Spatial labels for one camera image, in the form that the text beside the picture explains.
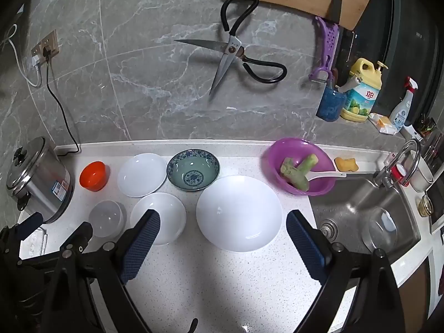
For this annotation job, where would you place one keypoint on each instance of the stainless steel cooking pot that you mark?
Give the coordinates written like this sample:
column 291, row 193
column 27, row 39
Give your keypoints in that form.
column 41, row 180

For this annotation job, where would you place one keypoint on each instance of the blue patterned ceramic bowl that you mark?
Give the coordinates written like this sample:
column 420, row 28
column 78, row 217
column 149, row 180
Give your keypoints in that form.
column 193, row 170

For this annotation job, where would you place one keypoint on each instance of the red and white container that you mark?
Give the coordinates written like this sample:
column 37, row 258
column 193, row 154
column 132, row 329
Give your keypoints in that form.
column 399, row 175

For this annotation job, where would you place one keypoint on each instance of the sink drain strainer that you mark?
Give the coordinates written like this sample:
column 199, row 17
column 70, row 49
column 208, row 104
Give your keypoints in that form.
column 328, row 230

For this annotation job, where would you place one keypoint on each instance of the chrome faucet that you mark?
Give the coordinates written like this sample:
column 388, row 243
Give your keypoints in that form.
column 381, row 177

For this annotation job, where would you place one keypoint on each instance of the yellow detergent bottle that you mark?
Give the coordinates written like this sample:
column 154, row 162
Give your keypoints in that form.
column 362, row 93

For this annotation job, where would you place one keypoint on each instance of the white plastic spoon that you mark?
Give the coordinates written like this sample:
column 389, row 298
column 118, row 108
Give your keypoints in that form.
column 322, row 175

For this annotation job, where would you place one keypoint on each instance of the large white plate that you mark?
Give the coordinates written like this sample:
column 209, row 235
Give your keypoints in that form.
column 239, row 213

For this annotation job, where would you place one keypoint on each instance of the green vegetable stalk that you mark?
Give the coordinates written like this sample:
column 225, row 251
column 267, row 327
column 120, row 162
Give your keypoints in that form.
column 295, row 173

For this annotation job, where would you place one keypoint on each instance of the wall power outlet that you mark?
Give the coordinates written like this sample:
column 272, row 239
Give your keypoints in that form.
column 45, row 43

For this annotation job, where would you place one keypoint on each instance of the stainless steel sink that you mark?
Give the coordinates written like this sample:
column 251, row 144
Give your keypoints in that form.
column 347, row 208

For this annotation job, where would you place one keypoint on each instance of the purple peeler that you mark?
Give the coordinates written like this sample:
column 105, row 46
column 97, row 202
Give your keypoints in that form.
column 327, row 38

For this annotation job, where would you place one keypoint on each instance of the white and yellow packet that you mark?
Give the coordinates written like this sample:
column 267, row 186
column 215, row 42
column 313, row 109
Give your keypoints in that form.
column 383, row 122

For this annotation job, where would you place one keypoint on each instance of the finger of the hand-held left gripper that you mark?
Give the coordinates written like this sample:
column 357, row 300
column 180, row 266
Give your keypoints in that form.
column 80, row 236
column 30, row 223

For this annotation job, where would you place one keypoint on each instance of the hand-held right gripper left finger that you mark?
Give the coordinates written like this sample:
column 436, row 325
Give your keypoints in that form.
column 138, row 246

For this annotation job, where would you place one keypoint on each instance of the white spray bottle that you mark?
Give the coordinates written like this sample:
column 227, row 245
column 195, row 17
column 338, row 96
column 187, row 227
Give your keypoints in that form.
column 400, row 111

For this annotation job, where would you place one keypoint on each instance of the blue cup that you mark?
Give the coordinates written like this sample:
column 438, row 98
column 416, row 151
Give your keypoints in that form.
column 331, row 104

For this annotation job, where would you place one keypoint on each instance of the white bowl front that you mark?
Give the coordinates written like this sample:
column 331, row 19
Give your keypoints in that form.
column 170, row 215

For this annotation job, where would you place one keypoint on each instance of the orange plastic bowl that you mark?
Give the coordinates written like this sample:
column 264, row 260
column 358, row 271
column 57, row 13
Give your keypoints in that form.
column 93, row 177

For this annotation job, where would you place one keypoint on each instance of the purple plastic bowl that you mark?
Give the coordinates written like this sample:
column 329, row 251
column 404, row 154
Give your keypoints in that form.
column 277, row 159

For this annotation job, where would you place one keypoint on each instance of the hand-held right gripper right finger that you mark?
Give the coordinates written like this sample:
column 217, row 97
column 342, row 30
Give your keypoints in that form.
column 307, row 246

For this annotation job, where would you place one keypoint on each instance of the yellow sponge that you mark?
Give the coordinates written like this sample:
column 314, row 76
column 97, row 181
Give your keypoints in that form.
column 346, row 164

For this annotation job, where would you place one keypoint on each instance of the glass bowl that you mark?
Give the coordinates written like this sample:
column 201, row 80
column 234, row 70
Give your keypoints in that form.
column 378, row 236

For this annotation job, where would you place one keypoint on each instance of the clear plastic bowl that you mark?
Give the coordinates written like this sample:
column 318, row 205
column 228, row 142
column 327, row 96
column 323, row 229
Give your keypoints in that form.
column 105, row 216

